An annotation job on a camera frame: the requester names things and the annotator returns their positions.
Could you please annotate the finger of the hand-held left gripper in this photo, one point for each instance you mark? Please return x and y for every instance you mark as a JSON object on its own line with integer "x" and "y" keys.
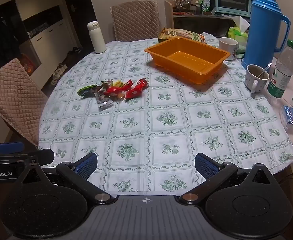
{"x": 44, "y": 156}
{"x": 9, "y": 147}

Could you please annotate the red orange bag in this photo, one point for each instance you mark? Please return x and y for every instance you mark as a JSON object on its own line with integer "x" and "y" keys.
{"x": 27, "y": 65}

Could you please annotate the patterned cup with drink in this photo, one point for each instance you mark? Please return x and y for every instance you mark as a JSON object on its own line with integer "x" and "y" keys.
{"x": 255, "y": 82}

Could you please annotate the red snack packet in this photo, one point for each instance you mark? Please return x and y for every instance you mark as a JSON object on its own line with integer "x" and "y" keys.
{"x": 112, "y": 91}
{"x": 133, "y": 93}

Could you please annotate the green tissue pack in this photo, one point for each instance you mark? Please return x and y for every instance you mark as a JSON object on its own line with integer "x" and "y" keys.
{"x": 235, "y": 32}

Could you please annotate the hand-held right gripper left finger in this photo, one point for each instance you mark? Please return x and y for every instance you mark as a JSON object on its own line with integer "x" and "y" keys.
{"x": 86, "y": 165}

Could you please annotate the floral tablecloth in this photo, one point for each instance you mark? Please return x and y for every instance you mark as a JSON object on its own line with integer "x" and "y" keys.
{"x": 166, "y": 135}

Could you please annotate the sunflower seed bag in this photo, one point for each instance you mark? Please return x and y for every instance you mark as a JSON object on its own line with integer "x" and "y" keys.
{"x": 181, "y": 33}

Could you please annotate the white printed mug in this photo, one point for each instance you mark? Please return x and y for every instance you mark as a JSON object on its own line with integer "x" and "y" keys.
{"x": 227, "y": 48}

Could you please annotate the small blue box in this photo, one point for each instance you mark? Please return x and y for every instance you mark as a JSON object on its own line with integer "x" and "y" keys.
{"x": 290, "y": 118}

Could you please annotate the orange-lid clear jar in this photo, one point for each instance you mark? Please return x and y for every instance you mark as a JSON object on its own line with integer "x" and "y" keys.
{"x": 182, "y": 1}

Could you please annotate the green white snack bag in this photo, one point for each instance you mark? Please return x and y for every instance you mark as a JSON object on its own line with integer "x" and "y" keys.
{"x": 206, "y": 1}

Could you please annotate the quilted beige chair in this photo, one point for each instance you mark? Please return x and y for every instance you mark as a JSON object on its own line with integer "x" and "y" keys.
{"x": 11, "y": 97}
{"x": 136, "y": 20}

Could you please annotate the clear green-label water bottle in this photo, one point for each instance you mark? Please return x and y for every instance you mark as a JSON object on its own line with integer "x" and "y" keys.
{"x": 281, "y": 77}

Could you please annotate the dark glass jar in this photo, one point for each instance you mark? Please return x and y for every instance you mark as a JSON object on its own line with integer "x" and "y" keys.
{"x": 198, "y": 8}

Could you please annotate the red scissors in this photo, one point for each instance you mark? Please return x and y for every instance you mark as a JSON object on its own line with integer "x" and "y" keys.
{"x": 179, "y": 13}

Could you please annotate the grey snack packet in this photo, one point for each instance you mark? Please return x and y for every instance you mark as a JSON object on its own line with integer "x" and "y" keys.
{"x": 103, "y": 102}

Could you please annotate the orange plastic tray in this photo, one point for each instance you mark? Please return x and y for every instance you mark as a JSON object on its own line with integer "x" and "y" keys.
{"x": 186, "y": 60}

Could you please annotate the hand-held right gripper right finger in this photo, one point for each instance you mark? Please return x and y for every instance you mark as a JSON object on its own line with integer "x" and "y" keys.
{"x": 207, "y": 166}

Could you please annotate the white cabinet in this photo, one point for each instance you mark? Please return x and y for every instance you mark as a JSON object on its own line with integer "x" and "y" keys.
{"x": 51, "y": 35}

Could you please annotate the row of shoes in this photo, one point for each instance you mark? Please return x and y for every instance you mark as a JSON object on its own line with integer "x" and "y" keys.
{"x": 59, "y": 68}

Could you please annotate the dark jacket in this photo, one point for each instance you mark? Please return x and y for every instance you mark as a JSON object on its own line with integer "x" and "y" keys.
{"x": 1, "y": 37}

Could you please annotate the white insulated bottle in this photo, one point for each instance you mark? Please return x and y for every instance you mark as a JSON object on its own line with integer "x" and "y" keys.
{"x": 97, "y": 38}

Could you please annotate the metal spoon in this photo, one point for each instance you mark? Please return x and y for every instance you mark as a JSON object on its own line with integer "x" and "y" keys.
{"x": 266, "y": 70}

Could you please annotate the green white snack packet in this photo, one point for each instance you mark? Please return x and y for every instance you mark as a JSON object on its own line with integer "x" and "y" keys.
{"x": 86, "y": 90}

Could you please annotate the yellow candy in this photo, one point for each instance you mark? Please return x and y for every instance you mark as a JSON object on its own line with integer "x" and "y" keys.
{"x": 118, "y": 83}

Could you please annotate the teal toaster oven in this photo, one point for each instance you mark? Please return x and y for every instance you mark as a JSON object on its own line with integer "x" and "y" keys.
{"x": 234, "y": 0}

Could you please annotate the dark red candy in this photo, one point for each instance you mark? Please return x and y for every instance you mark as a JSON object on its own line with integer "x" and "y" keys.
{"x": 107, "y": 83}

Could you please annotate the blue thermos jug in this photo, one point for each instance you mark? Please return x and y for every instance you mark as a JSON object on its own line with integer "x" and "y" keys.
{"x": 261, "y": 30}

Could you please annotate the wooden shelf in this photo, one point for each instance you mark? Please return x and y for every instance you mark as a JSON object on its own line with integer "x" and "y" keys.
{"x": 169, "y": 15}

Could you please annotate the caramel clear-wrapped candy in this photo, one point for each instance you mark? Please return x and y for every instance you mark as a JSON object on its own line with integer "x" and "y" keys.
{"x": 121, "y": 96}

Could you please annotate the green cloth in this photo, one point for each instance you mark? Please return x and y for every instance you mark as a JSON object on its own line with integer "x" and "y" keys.
{"x": 241, "y": 51}

